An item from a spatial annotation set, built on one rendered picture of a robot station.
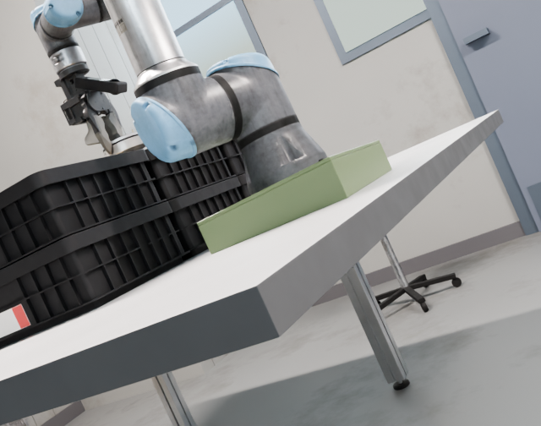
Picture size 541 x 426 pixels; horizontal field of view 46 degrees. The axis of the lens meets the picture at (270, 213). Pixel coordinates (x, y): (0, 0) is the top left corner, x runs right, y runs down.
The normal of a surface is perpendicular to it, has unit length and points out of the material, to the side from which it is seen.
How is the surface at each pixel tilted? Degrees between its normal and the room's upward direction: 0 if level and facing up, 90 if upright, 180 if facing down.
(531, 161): 90
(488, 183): 90
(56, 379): 90
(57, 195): 90
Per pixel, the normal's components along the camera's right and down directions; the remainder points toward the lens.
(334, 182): -0.42, 0.22
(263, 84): 0.42, -0.20
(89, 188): 0.82, -0.36
